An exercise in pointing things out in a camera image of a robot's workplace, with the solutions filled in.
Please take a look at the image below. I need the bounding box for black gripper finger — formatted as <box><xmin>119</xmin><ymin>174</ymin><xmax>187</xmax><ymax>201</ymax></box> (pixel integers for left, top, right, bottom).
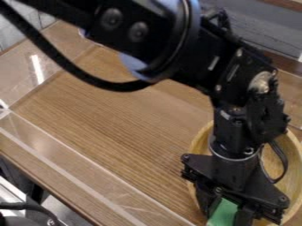
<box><xmin>195</xmin><ymin>180</ymin><xmax>221</xmax><ymax>218</ymax></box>
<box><xmin>233</xmin><ymin>204</ymin><xmax>258</xmax><ymax>226</ymax></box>

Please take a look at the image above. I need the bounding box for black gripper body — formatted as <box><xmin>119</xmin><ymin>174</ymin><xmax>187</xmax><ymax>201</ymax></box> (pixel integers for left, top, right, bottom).
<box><xmin>180</xmin><ymin>154</ymin><xmax>290</xmax><ymax>225</ymax></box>

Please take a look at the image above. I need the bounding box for green rectangular block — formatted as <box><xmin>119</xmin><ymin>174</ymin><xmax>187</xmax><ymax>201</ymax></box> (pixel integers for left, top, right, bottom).
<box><xmin>205</xmin><ymin>198</ymin><xmax>236</xmax><ymax>226</ymax></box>

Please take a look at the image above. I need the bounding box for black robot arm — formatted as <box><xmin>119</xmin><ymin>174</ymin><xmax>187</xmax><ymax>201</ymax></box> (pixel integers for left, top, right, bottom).
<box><xmin>21</xmin><ymin>0</ymin><xmax>290</xmax><ymax>226</ymax></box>

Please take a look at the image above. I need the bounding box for light wooden bowl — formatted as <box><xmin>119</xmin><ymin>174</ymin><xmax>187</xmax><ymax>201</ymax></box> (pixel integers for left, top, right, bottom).
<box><xmin>185</xmin><ymin>119</ymin><xmax>302</xmax><ymax>226</ymax></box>

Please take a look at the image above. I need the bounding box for clear acrylic tray wall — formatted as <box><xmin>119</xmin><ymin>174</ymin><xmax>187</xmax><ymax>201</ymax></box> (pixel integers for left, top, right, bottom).
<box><xmin>0</xmin><ymin>17</ymin><xmax>302</xmax><ymax>226</ymax></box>

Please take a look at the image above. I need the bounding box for black cable at table edge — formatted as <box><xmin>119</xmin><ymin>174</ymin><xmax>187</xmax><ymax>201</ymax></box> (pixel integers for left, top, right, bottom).
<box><xmin>0</xmin><ymin>202</ymin><xmax>60</xmax><ymax>226</ymax></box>

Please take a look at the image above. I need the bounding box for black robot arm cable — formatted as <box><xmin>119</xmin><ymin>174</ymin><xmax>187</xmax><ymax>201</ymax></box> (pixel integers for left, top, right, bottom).
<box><xmin>0</xmin><ymin>0</ymin><xmax>155</xmax><ymax>93</ymax></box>

